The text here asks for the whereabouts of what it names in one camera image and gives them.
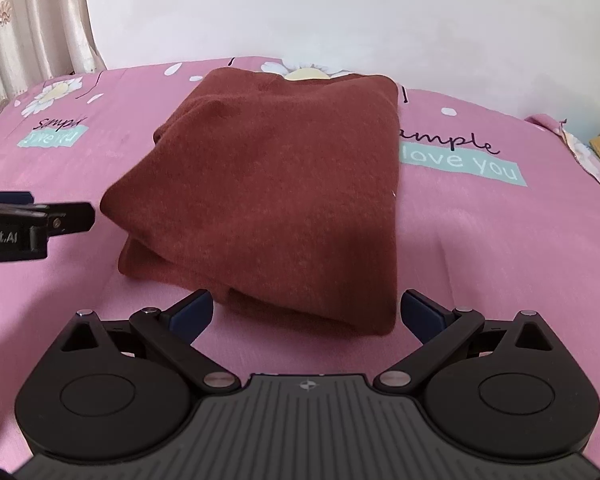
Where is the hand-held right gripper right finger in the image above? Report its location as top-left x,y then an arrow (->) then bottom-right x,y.
374,289 -> 562,394

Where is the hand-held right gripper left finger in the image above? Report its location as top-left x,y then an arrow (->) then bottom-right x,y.
55,289 -> 242,393

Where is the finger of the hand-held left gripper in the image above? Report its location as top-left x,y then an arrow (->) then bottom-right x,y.
32,202 -> 96,236
0,190 -> 35,207

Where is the rust brown sweater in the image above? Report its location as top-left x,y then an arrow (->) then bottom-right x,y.
100,67 -> 401,338

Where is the pink floral blanket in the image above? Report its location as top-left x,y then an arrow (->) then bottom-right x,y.
0,55 -> 600,480

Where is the beige patterned curtain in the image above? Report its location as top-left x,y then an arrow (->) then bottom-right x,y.
0,0 -> 107,117

